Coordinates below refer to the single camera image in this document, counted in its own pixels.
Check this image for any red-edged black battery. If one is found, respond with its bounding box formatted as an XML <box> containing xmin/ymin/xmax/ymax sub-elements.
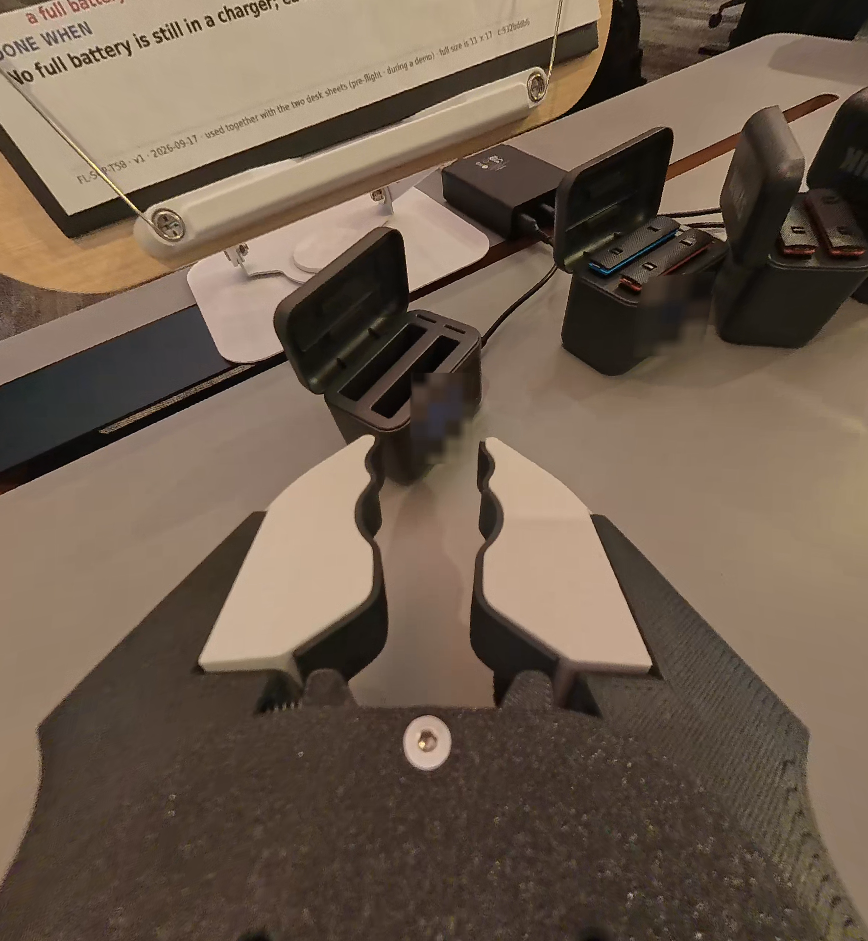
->
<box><xmin>777</xmin><ymin>215</ymin><xmax>829</xmax><ymax>263</ymax></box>
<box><xmin>618</xmin><ymin>243</ymin><xmax>714</xmax><ymax>295</ymax></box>
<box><xmin>805</xmin><ymin>196</ymin><xmax>868</xmax><ymax>263</ymax></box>

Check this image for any wooden sign board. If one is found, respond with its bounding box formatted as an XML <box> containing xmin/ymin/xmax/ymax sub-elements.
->
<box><xmin>0</xmin><ymin>0</ymin><xmax>614</xmax><ymax>295</ymax></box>

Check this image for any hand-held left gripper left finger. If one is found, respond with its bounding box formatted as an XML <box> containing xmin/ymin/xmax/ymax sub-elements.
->
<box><xmin>199</xmin><ymin>436</ymin><xmax>394</xmax><ymax>674</ymax></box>

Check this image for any white stand base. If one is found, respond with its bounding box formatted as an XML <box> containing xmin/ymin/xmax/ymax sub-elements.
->
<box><xmin>188</xmin><ymin>184</ymin><xmax>494</xmax><ymax>361</ymax></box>

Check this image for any black usb hub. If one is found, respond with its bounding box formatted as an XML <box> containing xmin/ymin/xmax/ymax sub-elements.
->
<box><xmin>442</xmin><ymin>143</ymin><xmax>570</xmax><ymax>236</ymax></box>

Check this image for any instruction board on stand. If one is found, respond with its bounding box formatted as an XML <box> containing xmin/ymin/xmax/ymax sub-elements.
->
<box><xmin>0</xmin><ymin>0</ymin><xmax>600</xmax><ymax>236</ymax></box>

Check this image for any blue-edged black battery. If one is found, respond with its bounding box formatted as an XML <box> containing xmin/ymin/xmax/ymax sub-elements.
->
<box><xmin>584</xmin><ymin>221</ymin><xmax>685</xmax><ymax>280</ymax></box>

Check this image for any black charging cable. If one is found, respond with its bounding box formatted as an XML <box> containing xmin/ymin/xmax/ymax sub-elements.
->
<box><xmin>667</xmin><ymin>206</ymin><xmax>729</xmax><ymax>233</ymax></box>
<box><xmin>476</xmin><ymin>253</ymin><xmax>567</xmax><ymax>354</ymax></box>

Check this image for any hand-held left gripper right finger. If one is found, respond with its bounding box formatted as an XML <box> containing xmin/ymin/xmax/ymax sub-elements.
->
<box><xmin>470</xmin><ymin>436</ymin><xmax>657</xmax><ymax>677</ymax></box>

